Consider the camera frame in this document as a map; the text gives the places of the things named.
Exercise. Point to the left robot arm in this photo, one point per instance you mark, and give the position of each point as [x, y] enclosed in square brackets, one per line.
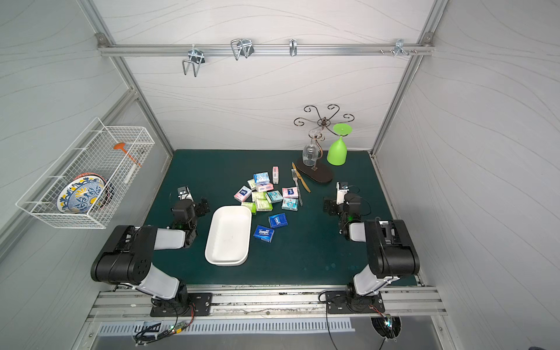
[126, 259]

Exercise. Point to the orange handled brush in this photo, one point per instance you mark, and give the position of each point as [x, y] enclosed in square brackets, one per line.
[121, 146]

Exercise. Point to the green white tissue pack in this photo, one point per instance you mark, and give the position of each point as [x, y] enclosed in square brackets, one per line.
[263, 206]

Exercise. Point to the aluminium top rail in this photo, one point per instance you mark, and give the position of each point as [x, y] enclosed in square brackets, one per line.
[261, 50]

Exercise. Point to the wooden knife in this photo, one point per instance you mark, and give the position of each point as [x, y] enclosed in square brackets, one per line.
[300, 178]

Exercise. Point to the dark blue Tempo tissue pack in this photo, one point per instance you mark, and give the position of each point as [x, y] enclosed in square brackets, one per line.
[264, 233]

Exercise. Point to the black metal glass rack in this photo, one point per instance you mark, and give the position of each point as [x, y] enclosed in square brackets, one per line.
[322, 173]

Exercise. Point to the single metal hook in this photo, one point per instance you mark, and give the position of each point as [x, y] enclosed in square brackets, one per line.
[293, 47]

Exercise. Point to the pink upright tissue pack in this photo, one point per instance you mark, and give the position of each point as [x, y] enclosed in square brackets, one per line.
[275, 173]

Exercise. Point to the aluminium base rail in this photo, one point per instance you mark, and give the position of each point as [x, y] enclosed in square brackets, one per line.
[267, 301]

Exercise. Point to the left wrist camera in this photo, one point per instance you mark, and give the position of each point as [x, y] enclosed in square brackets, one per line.
[184, 193]

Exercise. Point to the clear wine glass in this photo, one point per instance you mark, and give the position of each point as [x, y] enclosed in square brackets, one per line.
[312, 152]

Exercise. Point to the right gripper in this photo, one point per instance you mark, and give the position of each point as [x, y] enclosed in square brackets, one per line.
[330, 205]

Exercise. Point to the pink white tissue pack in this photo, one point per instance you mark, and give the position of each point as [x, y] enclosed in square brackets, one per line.
[265, 187]

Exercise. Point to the teal cartoon tissue pack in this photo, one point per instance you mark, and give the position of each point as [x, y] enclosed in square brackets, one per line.
[290, 204]

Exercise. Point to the right end metal hook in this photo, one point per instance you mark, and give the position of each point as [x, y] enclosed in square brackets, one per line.
[400, 48]

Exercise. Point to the white wire basket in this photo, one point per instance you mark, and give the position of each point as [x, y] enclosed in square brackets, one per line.
[91, 153]

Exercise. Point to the pink floral Tempo pack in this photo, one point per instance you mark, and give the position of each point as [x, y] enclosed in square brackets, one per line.
[243, 194]

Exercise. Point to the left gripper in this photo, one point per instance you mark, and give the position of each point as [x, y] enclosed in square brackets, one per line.
[200, 208]

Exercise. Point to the double metal hook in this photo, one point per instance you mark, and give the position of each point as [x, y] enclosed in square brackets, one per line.
[195, 58]
[242, 48]

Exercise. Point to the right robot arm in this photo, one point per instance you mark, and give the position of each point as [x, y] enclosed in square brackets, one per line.
[391, 254]

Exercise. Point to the light blue tissue pack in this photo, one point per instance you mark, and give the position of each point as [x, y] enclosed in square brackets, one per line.
[261, 178]

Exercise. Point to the metal fork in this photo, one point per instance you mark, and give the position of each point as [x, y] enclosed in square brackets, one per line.
[295, 179]

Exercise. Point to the green plastic wine glass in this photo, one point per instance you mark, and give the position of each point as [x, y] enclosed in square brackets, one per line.
[337, 152]

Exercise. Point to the blue yellow patterned plate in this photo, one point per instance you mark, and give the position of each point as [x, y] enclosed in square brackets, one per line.
[80, 195]

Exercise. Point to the pink Tempo tissue pack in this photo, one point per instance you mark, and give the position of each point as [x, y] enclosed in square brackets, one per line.
[292, 193]

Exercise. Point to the white oval storage box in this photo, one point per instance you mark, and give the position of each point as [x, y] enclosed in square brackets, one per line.
[229, 235]

